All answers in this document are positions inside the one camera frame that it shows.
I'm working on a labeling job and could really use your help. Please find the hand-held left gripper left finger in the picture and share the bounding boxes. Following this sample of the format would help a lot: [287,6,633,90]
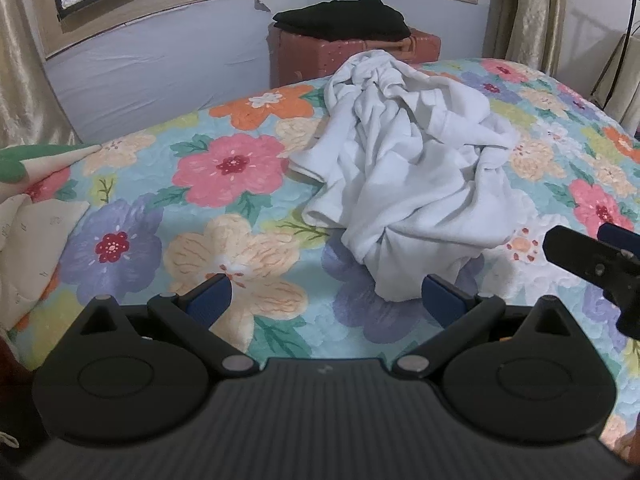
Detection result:
[75,274,259,375]

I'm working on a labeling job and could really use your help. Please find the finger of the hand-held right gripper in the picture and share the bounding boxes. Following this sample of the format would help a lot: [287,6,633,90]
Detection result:
[542,226,640,339]
[598,223,640,251]

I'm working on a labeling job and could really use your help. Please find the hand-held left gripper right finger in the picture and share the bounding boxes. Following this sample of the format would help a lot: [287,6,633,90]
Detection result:
[392,275,576,378]

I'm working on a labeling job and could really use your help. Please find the white shirt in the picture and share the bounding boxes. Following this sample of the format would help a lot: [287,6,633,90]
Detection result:
[288,50,540,302]

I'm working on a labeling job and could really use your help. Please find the folded black clothes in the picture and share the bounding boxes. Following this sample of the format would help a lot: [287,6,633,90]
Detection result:
[272,0,412,42]

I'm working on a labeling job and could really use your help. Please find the floral bed quilt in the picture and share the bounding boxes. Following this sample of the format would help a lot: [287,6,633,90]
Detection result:
[10,57,640,461]

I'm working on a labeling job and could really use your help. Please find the black stand with beige cloth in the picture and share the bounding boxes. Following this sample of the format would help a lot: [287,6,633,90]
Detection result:
[590,0,640,128]

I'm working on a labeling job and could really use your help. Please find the cream and green cloth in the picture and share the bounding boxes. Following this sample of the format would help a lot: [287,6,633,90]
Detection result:
[0,143,103,332]

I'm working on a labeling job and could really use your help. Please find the gold curtain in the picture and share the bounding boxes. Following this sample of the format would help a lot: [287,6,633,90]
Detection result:
[0,0,81,150]
[504,0,568,77]

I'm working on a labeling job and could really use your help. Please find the red-brown suitcase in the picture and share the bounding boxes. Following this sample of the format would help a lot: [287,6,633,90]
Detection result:
[267,22,442,90]

